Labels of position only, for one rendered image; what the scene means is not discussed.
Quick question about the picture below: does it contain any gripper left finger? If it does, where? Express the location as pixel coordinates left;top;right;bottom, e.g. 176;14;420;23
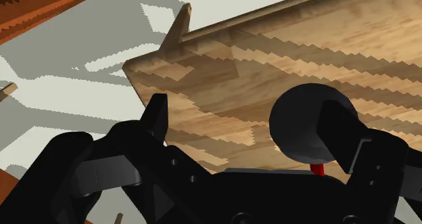
0;93;214;224

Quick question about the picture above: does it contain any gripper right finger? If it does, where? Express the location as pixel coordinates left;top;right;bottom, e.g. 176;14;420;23
316;99;422;224

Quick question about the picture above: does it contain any black ball with red stem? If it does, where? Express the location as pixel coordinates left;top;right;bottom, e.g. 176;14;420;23
268;83;360;177

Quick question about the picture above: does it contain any light wooden table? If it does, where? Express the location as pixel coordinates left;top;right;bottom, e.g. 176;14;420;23
122;0;422;185

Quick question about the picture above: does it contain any orange-brown wooden furniture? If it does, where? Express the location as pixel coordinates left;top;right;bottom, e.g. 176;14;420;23
0;0;114;46

